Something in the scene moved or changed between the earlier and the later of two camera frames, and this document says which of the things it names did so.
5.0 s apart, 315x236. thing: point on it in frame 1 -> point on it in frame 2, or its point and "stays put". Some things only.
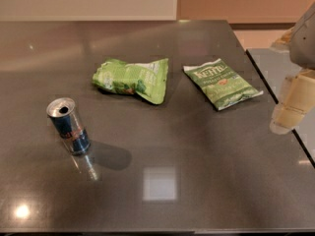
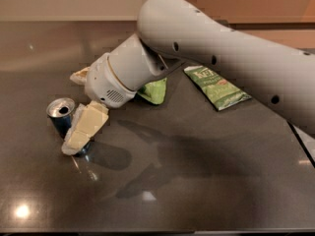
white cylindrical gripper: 304,43 -> 102,82
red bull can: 62,112 stays put
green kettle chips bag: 220,85 stays put
